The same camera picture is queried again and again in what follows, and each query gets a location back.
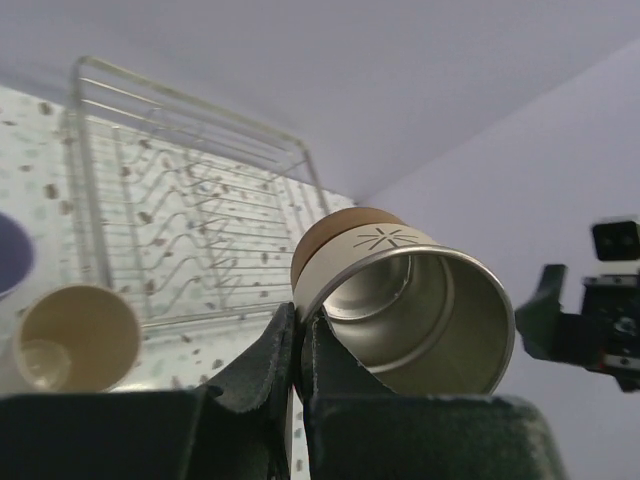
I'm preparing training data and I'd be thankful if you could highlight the lavender plastic cup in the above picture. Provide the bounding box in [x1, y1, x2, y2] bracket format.
[0, 213, 35, 299]

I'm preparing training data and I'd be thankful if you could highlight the wire dish rack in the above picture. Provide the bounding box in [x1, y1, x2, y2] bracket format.
[61, 56, 329, 329]

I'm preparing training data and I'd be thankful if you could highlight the tall beige cup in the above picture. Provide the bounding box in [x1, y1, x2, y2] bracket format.
[1, 284, 142, 396]

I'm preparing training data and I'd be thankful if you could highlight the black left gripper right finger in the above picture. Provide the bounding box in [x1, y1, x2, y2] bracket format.
[298, 315, 568, 480]

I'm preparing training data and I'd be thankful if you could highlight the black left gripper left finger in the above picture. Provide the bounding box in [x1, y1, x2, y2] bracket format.
[1, 303, 295, 479]

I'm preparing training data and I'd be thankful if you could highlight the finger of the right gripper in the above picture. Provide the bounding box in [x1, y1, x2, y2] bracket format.
[515, 264, 605, 368]

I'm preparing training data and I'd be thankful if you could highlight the white steel cup cork base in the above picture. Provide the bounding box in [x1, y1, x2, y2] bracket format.
[290, 207, 515, 396]

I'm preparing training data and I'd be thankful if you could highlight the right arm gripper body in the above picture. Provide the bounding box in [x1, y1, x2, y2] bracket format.
[581, 273, 639, 392]

